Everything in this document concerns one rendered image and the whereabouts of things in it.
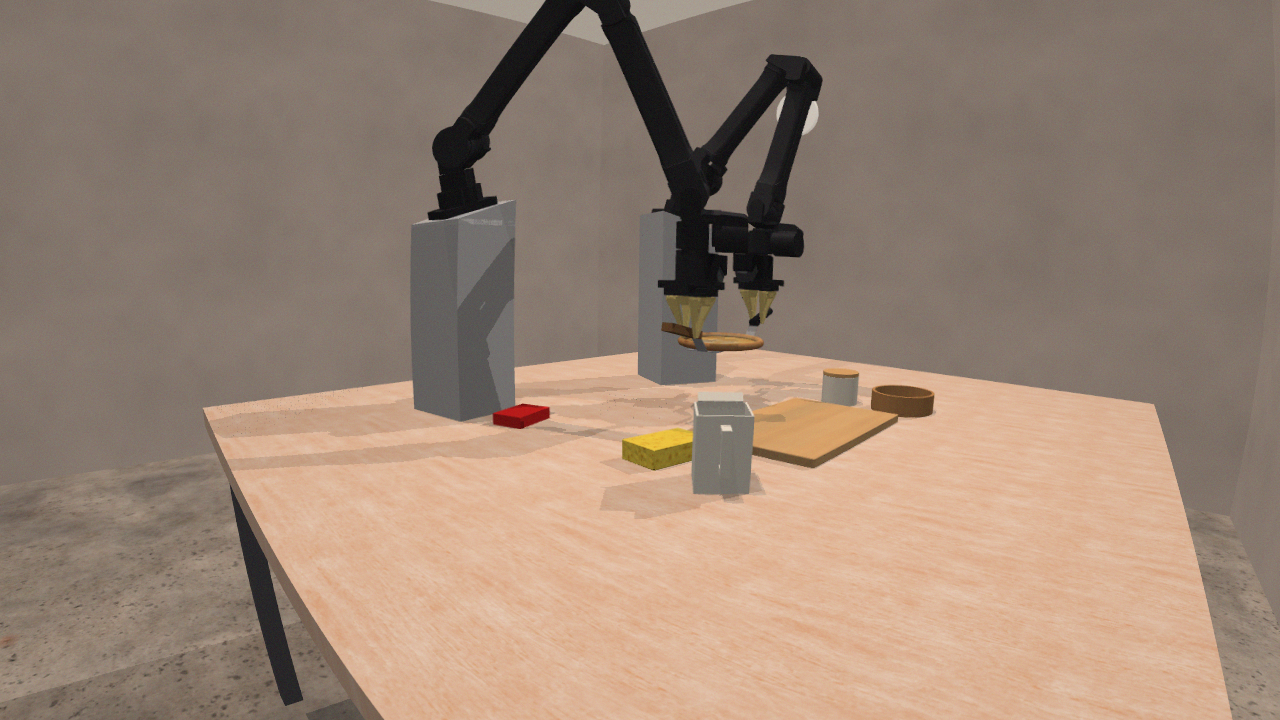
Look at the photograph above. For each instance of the yellow sponge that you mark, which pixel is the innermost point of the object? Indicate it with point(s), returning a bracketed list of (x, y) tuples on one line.
[(659, 450)]

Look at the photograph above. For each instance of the wooden cutting board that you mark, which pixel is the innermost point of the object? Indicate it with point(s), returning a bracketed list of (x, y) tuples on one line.
[(809, 433)]

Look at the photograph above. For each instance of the red block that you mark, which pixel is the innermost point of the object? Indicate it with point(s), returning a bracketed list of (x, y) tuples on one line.
[(521, 416)]

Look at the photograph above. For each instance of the metal spatula with brown handle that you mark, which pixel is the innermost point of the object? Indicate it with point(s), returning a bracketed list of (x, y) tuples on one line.
[(684, 331)]

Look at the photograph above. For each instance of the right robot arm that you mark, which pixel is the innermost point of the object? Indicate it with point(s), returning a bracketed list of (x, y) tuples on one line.
[(459, 145)]

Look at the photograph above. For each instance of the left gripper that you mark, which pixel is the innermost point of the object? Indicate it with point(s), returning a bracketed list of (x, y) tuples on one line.
[(752, 288)]

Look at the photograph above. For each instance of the grey metal turner with black handle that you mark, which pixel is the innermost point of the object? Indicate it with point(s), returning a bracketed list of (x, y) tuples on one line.
[(755, 322)]

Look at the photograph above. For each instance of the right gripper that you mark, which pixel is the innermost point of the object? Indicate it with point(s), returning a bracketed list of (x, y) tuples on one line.
[(691, 280)]

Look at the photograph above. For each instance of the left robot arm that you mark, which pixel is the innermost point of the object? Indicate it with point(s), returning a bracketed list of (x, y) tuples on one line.
[(785, 240)]

